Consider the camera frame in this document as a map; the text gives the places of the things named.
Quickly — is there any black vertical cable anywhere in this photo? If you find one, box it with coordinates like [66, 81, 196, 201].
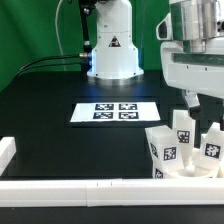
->
[78, 0, 98, 72]

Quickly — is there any white marker sheet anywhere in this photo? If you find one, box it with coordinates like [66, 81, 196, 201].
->
[71, 102, 160, 123]

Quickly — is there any white left fence bar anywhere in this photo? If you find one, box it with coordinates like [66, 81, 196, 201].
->
[0, 137, 16, 176]

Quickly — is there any lower black cable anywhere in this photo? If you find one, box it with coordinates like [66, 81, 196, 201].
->
[17, 59, 92, 78]

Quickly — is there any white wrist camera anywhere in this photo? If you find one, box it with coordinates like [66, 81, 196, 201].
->
[156, 13, 172, 40]

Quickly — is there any white front fence bar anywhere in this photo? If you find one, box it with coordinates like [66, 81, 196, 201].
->
[0, 178, 224, 207]

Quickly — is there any grey thin cable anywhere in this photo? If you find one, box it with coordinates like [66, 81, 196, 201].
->
[54, 0, 68, 72]

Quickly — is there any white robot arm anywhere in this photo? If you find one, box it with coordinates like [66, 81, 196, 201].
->
[87, 0, 224, 119]

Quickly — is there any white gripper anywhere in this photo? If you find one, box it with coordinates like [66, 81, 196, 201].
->
[160, 40, 224, 120]

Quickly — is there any white fence bar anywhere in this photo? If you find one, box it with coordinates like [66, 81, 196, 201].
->
[0, 137, 16, 176]
[0, 178, 224, 207]

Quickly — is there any upper black cable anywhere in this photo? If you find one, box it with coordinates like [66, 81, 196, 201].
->
[18, 53, 93, 73]

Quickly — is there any white round stool seat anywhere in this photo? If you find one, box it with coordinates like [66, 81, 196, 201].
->
[152, 146, 224, 180]

